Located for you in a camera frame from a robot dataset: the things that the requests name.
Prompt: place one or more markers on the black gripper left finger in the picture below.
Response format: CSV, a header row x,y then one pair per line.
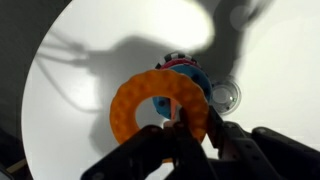
x,y
146,150

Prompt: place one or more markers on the round white table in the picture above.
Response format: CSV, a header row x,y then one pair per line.
x,y
270,48

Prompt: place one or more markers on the orange stacking stand post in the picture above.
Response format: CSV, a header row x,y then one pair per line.
x,y
174,110

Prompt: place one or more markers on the small clear plastic cap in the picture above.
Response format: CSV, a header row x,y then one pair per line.
x,y
226,96

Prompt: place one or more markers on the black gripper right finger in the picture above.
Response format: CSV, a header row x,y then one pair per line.
x,y
262,154

